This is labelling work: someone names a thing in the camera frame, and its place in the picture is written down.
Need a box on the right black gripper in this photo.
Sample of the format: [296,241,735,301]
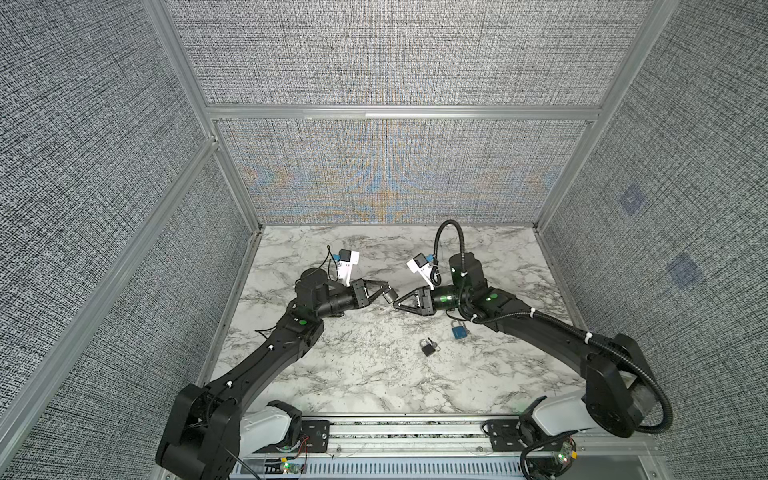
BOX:
[392,285,471,318]

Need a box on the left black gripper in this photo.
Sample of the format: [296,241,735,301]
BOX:
[315,281,387,322]

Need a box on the small black padlock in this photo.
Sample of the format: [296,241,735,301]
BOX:
[383,287,398,304]
[419,338,440,357]

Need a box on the blue padlock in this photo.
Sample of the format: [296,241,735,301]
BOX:
[451,320,469,340]

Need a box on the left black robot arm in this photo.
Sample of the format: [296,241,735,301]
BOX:
[155,268,397,479]

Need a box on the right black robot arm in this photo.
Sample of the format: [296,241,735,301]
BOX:
[394,253,674,444]

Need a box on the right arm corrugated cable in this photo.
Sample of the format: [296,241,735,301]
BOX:
[430,219,674,436]

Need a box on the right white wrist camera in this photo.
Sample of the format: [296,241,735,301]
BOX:
[407,253,441,290]

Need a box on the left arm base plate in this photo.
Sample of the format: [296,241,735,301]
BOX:
[288,420,331,456]

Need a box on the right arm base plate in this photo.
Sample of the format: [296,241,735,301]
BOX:
[481,417,562,452]

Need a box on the aluminium frame back bar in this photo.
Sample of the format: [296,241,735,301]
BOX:
[206,104,602,121]

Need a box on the aluminium front rail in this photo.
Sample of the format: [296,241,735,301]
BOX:
[152,415,670,480]

